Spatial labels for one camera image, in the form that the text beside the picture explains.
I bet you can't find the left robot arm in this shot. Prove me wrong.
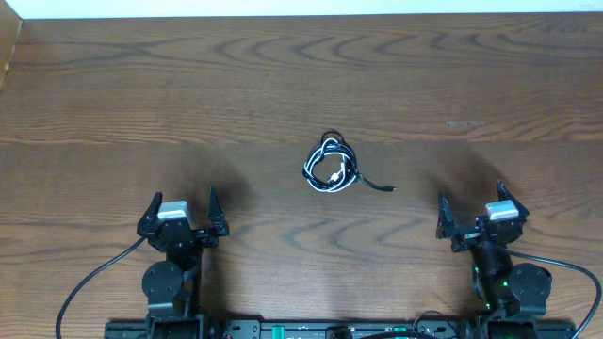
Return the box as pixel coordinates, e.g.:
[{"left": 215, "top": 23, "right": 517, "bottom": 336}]
[{"left": 137, "top": 187, "right": 230, "bottom": 338}]

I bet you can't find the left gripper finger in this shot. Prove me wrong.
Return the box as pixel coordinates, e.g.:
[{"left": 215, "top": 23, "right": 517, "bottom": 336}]
[
  {"left": 208, "top": 186, "right": 227, "bottom": 231},
  {"left": 139, "top": 192, "right": 163, "bottom": 229}
]

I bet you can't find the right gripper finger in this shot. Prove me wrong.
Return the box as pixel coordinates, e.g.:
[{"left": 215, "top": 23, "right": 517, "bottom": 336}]
[
  {"left": 436, "top": 194, "right": 456, "bottom": 235},
  {"left": 496, "top": 180, "right": 529, "bottom": 218}
]

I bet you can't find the white cable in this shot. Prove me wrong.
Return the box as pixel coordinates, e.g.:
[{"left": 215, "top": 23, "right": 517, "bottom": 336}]
[{"left": 303, "top": 142, "right": 358, "bottom": 193}]

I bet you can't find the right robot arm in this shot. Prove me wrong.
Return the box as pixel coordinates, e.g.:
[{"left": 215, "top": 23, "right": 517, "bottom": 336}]
[{"left": 436, "top": 181, "right": 552, "bottom": 338}]

